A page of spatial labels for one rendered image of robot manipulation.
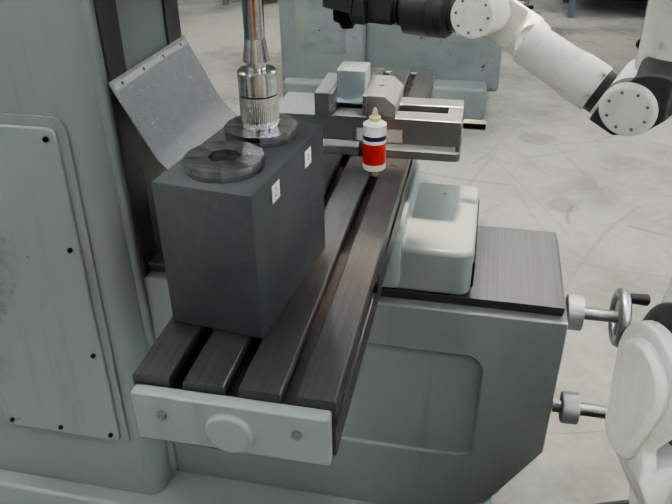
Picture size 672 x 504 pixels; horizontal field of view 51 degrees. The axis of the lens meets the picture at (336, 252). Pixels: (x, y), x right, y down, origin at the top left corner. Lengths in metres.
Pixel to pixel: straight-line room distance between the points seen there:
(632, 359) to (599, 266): 2.20
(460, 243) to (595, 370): 1.22
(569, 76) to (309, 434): 0.63
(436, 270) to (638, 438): 0.57
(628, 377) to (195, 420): 0.45
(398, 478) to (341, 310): 0.75
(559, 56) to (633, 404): 0.54
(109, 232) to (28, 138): 0.21
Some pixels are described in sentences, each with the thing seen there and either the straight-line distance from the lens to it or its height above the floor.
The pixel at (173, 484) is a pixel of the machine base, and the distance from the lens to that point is 1.71.
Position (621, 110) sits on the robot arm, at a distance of 1.05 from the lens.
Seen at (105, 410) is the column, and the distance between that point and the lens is 1.57.
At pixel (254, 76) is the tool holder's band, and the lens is 0.83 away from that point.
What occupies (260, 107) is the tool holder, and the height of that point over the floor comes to 1.19.
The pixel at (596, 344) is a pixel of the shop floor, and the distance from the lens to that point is 2.49.
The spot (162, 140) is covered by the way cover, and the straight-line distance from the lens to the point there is 1.28.
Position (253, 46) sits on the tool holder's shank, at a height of 1.26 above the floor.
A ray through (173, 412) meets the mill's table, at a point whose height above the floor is 0.93.
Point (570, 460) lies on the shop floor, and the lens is 2.08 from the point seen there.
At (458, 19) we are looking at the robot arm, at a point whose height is 1.23.
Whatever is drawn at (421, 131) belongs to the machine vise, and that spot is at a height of 1.01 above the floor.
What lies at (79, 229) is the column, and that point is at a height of 0.86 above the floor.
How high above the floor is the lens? 1.47
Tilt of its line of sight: 31 degrees down
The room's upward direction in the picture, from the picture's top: 1 degrees counter-clockwise
